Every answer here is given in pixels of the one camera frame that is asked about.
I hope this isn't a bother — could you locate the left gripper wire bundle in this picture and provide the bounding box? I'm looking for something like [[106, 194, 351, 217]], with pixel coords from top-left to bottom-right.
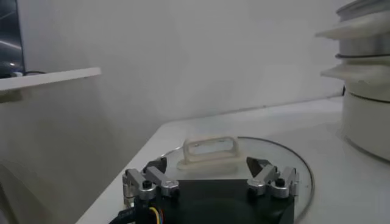
[[108, 206, 164, 224]]

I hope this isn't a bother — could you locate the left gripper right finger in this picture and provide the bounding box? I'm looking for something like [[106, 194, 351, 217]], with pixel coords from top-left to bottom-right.
[[246, 156, 300, 199]]

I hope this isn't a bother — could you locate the white electric cooker pot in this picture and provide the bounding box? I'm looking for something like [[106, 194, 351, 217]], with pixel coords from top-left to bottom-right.
[[319, 55, 390, 163]]

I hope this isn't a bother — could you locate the white side table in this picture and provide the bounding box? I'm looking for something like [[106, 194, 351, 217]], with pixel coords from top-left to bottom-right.
[[0, 67, 102, 103]]

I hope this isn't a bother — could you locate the glass lid with cream handle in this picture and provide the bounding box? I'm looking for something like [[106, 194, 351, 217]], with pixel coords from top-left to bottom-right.
[[160, 135, 314, 223]]

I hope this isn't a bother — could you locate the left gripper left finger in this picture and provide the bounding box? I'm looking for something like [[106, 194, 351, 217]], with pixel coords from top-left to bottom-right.
[[122, 156, 180, 208]]

